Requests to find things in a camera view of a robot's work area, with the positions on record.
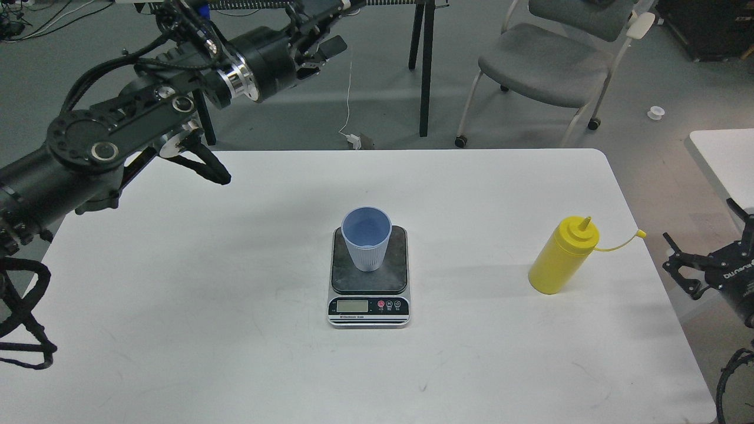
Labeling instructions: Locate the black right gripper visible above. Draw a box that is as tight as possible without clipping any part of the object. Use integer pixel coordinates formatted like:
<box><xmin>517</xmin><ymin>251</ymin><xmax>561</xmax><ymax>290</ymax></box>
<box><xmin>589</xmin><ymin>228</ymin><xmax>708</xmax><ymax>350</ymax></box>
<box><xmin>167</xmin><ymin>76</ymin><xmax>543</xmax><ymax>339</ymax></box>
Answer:
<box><xmin>662</xmin><ymin>198</ymin><xmax>754</xmax><ymax>329</ymax></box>

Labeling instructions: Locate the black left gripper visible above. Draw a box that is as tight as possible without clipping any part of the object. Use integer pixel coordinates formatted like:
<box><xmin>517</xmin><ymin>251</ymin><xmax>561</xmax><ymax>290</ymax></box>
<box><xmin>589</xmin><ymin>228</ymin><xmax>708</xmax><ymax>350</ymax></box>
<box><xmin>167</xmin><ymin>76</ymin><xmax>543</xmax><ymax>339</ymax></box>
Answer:
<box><xmin>227</xmin><ymin>1</ymin><xmax>355</xmax><ymax>104</ymax></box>

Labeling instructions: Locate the yellow squeeze bottle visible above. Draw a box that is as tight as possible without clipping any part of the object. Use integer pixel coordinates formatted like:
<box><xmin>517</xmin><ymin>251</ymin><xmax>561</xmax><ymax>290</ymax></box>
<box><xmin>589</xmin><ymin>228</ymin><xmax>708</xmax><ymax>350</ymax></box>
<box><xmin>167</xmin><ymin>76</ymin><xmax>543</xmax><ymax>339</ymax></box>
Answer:
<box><xmin>528</xmin><ymin>216</ymin><xmax>647</xmax><ymax>295</ymax></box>

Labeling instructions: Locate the blue ribbed plastic cup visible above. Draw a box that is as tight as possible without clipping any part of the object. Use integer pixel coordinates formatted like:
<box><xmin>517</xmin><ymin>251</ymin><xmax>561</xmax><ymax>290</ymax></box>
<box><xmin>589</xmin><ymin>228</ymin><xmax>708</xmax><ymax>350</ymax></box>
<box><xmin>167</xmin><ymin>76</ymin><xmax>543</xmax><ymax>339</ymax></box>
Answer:
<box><xmin>341</xmin><ymin>207</ymin><xmax>392</xmax><ymax>272</ymax></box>

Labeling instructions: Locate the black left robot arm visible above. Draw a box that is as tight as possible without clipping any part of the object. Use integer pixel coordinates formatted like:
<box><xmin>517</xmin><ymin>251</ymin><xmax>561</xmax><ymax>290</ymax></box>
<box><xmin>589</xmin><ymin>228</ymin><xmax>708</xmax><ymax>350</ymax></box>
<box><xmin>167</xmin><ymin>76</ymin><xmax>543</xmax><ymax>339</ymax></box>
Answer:
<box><xmin>2</xmin><ymin>1</ymin><xmax>365</xmax><ymax>370</ymax></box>

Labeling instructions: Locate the digital kitchen scale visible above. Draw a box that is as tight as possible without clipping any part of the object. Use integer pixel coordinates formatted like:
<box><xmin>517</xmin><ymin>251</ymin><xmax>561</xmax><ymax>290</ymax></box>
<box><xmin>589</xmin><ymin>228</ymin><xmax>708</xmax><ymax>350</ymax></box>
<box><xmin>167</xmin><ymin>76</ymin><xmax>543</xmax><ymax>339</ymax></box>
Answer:
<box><xmin>326</xmin><ymin>226</ymin><xmax>412</xmax><ymax>328</ymax></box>

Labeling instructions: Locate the black legged table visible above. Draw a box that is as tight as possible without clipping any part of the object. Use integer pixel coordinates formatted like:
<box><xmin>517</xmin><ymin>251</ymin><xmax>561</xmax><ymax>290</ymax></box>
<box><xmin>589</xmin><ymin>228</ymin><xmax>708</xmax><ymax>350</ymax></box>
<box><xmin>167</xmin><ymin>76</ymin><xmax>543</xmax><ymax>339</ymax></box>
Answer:
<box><xmin>200</xmin><ymin>1</ymin><xmax>439</xmax><ymax>137</ymax></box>

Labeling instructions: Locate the small white spool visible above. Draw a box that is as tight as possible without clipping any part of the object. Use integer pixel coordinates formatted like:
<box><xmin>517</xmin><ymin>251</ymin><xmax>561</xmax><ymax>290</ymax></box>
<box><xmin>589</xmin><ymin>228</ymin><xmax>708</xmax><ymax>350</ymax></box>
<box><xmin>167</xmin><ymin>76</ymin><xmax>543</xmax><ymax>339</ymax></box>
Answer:
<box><xmin>646</xmin><ymin>105</ymin><xmax>666</xmax><ymax>121</ymax></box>

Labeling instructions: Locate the black cabinet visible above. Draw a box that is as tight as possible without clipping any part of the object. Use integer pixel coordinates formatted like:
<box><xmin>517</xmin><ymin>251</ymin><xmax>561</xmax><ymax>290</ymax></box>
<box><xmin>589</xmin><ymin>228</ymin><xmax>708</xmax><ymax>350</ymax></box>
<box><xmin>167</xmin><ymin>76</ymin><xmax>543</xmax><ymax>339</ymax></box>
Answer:
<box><xmin>655</xmin><ymin>1</ymin><xmax>753</xmax><ymax>62</ymax></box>

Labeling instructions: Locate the grey office chair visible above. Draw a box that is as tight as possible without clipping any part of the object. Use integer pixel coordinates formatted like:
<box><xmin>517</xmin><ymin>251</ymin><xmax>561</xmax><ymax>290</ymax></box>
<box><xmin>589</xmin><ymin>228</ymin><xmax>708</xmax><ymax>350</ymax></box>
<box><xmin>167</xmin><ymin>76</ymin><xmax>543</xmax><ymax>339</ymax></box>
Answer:
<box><xmin>454</xmin><ymin>1</ymin><xmax>656</xmax><ymax>148</ymax></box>

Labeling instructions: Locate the white charger cable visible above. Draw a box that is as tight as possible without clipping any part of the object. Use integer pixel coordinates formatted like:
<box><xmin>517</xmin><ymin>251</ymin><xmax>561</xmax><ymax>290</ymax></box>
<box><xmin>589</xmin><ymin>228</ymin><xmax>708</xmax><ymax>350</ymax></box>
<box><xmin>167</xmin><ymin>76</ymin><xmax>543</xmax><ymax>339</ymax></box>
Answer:
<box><xmin>338</xmin><ymin>47</ymin><xmax>375</xmax><ymax>150</ymax></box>

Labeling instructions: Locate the floor cables bundle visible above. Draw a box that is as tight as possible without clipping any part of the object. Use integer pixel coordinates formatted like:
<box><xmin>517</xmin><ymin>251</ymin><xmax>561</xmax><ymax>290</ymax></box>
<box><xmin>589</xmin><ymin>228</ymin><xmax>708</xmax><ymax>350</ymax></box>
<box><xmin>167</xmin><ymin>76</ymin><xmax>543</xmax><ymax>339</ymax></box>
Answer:
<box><xmin>0</xmin><ymin>0</ymin><xmax>113</xmax><ymax>42</ymax></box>

